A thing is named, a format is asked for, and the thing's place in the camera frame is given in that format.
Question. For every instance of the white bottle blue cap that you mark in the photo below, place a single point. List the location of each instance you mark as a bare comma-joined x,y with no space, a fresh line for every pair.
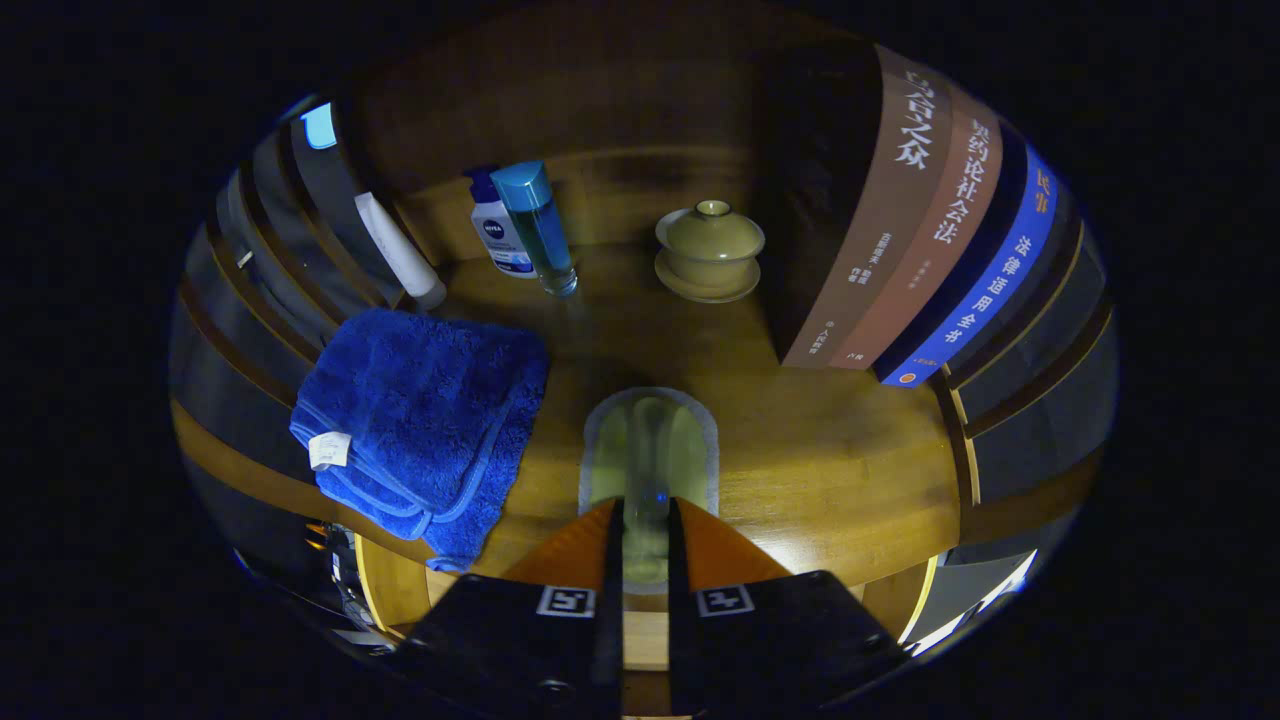
495,235

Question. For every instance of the pale green item white base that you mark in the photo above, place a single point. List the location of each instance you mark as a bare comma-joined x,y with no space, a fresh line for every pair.
650,450

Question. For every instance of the wooden countertop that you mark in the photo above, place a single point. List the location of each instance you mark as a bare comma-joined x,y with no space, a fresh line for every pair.
800,450

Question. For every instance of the beige lidded teacup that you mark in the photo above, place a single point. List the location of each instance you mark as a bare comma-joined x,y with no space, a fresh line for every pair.
710,250

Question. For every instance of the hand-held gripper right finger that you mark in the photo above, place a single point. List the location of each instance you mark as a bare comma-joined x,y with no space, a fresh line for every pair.
680,620

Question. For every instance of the teal bottle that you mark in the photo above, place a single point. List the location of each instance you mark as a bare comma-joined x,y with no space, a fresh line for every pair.
540,230

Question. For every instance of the reddish brown book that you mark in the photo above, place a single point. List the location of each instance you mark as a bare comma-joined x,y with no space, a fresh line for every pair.
940,240

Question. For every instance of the blue towel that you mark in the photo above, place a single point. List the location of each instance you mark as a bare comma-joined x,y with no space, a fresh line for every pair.
420,400

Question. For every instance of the wooden cabinet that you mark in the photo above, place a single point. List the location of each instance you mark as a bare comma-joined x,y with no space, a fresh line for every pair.
620,90

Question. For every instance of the white tube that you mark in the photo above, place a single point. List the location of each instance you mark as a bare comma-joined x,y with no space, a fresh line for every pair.
400,255

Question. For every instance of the blue book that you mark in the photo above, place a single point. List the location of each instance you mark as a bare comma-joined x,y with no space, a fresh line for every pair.
990,280

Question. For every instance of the dark brown book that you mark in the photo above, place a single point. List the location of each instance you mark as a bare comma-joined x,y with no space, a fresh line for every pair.
880,220

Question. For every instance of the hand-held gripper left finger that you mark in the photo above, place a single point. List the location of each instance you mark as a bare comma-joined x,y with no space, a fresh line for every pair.
610,620

